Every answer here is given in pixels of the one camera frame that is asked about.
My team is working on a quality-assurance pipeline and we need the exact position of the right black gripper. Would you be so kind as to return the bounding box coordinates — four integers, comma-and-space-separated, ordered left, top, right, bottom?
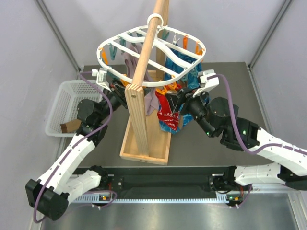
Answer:
165, 85, 217, 138

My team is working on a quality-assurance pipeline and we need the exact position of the red santa christmas sock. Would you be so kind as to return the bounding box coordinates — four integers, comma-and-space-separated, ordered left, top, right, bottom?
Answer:
157, 112, 179, 132

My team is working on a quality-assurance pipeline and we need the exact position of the white oval clip hanger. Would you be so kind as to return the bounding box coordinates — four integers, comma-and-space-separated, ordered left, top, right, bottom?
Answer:
96, 13, 206, 88

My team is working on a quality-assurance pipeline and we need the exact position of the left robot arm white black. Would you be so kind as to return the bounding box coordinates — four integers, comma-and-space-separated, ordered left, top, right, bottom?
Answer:
25, 80, 127, 223

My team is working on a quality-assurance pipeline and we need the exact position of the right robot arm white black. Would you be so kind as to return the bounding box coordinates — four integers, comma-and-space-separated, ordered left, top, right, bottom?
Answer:
165, 88, 307, 191

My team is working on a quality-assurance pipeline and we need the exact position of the mauve cloth on hanger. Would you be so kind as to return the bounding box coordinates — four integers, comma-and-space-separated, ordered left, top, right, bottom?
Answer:
122, 44, 159, 116

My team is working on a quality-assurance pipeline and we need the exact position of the blue patterned cloth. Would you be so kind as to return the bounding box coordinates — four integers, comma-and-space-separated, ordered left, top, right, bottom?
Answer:
159, 49, 202, 134

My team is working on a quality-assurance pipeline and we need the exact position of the white perforated plastic basket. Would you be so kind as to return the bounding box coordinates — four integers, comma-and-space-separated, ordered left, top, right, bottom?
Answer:
45, 80, 102, 137

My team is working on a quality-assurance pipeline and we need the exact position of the wooden drying rack stand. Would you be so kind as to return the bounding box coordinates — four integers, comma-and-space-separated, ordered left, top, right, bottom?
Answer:
119, 0, 171, 165

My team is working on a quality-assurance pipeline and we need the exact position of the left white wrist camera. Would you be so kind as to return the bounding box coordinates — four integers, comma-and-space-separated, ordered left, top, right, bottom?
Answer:
91, 68, 111, 91

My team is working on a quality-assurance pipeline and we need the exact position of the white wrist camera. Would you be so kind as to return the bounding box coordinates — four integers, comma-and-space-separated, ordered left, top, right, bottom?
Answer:
91, 68, 111, 91
193, 69, 219, 98

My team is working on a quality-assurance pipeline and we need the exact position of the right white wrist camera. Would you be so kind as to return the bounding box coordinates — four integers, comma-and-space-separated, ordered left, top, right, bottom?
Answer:
193, 69, 219, 98

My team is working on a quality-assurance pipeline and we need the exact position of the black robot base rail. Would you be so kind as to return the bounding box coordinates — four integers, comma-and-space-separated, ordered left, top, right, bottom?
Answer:
71, 165, 281, 199

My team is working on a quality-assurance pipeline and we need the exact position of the grey slotted cable duct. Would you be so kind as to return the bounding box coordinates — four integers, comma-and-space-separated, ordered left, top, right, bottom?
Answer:
71, 193, 231, 204

